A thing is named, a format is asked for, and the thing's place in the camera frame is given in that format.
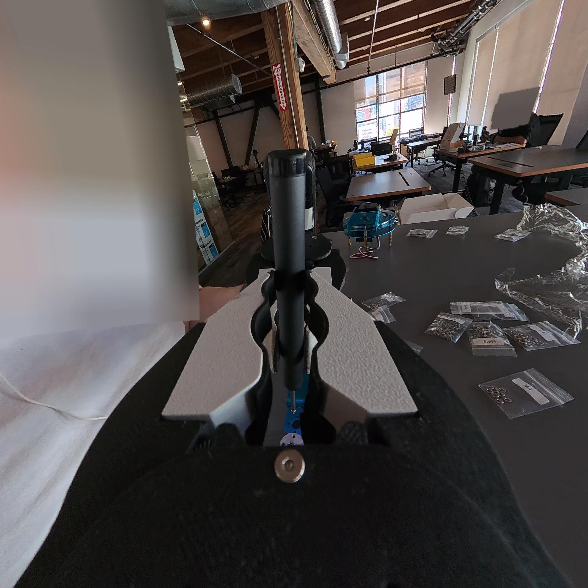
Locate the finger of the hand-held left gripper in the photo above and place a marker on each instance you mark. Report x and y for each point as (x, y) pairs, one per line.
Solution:
(274, 349)
(313, 345)

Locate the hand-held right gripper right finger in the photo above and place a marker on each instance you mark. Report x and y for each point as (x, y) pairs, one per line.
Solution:
(363, 363)

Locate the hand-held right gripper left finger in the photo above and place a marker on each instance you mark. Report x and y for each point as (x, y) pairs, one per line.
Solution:
(220, 358)

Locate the black electric screwdriver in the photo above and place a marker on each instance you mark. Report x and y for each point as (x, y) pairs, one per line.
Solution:
(287, 229)

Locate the blue metal bracket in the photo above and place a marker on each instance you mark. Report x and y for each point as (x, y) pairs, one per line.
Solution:
(297, 409)

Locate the white round servo horn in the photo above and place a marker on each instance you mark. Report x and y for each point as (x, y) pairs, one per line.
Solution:
(291, 440)

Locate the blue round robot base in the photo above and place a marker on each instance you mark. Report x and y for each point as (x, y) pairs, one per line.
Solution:
(370, 223)

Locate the person's left forearm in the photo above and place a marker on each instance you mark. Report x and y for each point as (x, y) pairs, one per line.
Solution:
(220, 303)

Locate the dark grey desk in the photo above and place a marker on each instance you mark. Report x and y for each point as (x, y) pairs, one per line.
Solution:
(459, 266)

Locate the long dark office desk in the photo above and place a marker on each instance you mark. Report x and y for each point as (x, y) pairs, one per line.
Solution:
(528, 163)

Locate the black office chair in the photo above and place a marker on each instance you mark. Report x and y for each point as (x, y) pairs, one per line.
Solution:
(330, 188)

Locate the wooden top office table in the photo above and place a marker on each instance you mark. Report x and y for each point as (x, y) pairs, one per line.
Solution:
(388, 181)

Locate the yellow storage bins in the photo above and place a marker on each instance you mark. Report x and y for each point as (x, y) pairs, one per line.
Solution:
(364, 160)

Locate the blue and white boxes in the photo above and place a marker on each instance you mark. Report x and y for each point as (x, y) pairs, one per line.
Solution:
(206, 234)

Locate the white foam packaging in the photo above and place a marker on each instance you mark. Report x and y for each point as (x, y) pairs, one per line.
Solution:
(432, 209)

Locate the wooden support column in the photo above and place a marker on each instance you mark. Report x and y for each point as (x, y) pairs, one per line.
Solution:
(287, 124)

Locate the group of clear screw bags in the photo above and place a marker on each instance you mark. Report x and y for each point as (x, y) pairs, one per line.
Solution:
(523, 390)

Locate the large paned window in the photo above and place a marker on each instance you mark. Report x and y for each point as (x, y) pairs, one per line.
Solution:
(390, 101)

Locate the red fire extinguisher sign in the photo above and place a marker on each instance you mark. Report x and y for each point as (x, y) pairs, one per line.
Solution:
(280, 87)

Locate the person's white shirt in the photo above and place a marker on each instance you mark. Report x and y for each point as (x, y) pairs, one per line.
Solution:
(69, 459)

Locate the crumpled clear plastic wrap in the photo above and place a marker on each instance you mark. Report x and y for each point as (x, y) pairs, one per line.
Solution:
(556, 285)

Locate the black computer monitor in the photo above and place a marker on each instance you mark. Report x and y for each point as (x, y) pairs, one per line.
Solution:
(544, 128)

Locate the beige roller blinds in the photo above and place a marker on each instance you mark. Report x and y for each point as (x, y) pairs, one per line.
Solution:
(510, 59)

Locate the ribbed wall air duct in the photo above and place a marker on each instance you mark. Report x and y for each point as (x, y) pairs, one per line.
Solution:
(213, 89)

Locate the silver ceiling air duct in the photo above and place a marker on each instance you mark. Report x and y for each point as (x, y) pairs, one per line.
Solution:
(330, 32)

